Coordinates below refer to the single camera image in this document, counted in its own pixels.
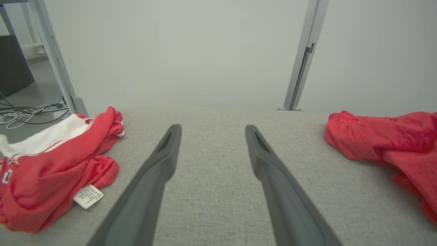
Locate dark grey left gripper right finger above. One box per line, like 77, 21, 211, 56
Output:
245, 124, 343, 246

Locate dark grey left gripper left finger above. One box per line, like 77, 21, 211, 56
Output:
87, 124, 182, 246

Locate red and white shirt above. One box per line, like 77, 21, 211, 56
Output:
0, 106, 127, 234

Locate red shorts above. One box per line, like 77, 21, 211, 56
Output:
324, 110, 437, 224

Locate dark grey cabinet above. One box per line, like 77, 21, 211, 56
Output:
0, 34, 35, 99

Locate black floor cable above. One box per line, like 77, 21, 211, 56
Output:
0, 91, 70, 125

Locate white floor cable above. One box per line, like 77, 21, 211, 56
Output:
0, 104, 69, 129

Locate grey metal frame leg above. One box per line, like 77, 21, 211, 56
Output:
27, 0, 88, 117

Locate grey partition post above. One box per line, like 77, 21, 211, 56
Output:
277, 0, 330, 111

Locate white metal frame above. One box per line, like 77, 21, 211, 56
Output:
19, 2, 46, 57

